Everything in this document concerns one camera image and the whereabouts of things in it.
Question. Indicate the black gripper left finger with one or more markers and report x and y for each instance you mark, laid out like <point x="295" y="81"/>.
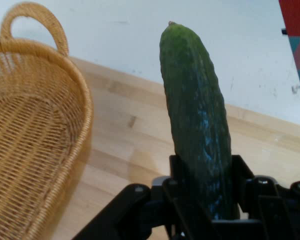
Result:
<point x="130" y="207"/>

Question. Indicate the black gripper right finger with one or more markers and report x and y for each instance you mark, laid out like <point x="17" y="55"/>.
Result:
<point x="277" y="205"/>

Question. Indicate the green cucumber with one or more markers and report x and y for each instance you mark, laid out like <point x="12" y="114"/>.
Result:
<point x="192" y="105"/>

